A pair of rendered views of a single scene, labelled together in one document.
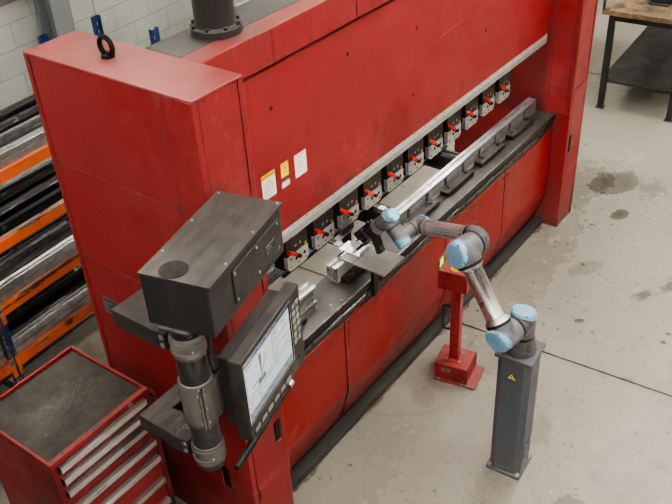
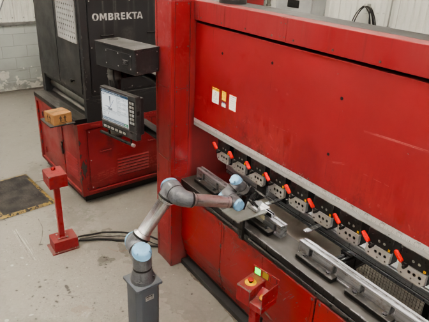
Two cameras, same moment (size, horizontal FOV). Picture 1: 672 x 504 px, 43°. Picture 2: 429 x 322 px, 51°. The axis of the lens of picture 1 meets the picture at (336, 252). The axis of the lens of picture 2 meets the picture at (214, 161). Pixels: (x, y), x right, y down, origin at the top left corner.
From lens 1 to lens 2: 4.90 m
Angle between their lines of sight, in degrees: 88
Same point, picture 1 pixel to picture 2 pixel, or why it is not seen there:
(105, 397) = not seen: hidden behind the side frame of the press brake
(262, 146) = (215, 70)
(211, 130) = (159, 16)
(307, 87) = (242, 60)
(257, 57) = (216, 16)
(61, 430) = not seen: hidden behind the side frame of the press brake
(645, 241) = not seen: outside the picture
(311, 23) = (246, 20)
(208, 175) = (157, 36)
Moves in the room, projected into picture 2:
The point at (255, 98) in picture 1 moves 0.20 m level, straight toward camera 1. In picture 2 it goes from (216, 40) to (188, 38)
